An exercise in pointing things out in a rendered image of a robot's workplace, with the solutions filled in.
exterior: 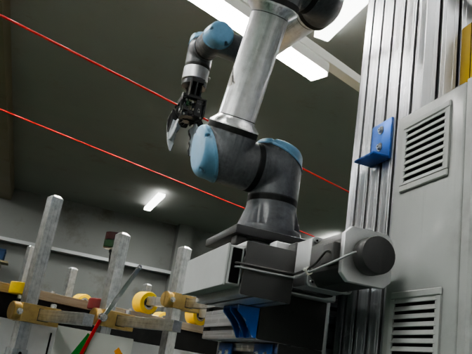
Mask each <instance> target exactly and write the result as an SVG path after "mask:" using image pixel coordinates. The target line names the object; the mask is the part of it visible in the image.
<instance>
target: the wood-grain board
mask: <svg viewBox="0 0 472 354"><path fill-rule="evenodd" d="M9 287H10V284H9V283H5V282H0V292H4V293H8V290H9ZM8 294H9V293H8ZM39 300H42V301H48V302H51V303H58V304H61V305H65V306H72V307H75V308H81V309H85V310H90V309H88V308H87V305H88V302H89V301H85V300H82V299H76V298H72V297H69V296H63V295H59V294H54V293H50V292H47V291H41V292H40V295H39ZM125 310H127V309H123V308H118V307H116V308H115V311H117V312H120V313H125ZM130 311H131V315H135V316H136V317H150V318H159V319H164V318H165V317H159V316H155V315H149V314H146V313H140V312H136V311H132V310H130ZM203 328H204V327H203V326H200V325H196V324H190V323H187V322H182V326H181V329H182V330H185V331H189V332H196V333H199V334H202V333H203Z"/></svg>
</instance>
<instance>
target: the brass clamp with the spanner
mask: <svg viewBox="0 0 472 354"><path fill-rule="evenodd" d="M106 310H107V309H100V308H92V309H91V311H90V313H89V314H93V315H95V316H94V320H93V325H96V323H97V321H98V314H99V313H104V312H105V311H106ZM118 315H123V316H132V317H135V315H129V314H126V313H120V312H117V311H113V310H111V311H110V312H109V313H108V315H107V316H108V319H107V320H106V321H105V322H101V323H100V324H99V326H101V327H109V328H111V329H117V330H121V331H125V332H132V331H133V328H131V327H121V326H117V325H116V322H117V316H118Z"/></svg>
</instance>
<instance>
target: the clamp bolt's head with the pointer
mask: <svg viewBox="0 0 472 354"><path fill-rule="evenodd" d="M99 315H100V313H99V314H98V321H97V323H96V325H95V327H94V328H93V330H92V332H91V334H90V336H89V337H88V339H87V341H86V343H85V344H84V347H83V348H82V350H81V352H80V353H79V354H84V351H85V350H86V348H87V346H88V344H89V342H90V341H91V339H92V337H93V335H94V334H95V332H96V330H97V328H98V326H99V324H100V323H101V321H100V320H99ZM101 319H102V320H103V321H105V320H106V319H107V315H106V314H103V315H102V317H101Z"/></svg>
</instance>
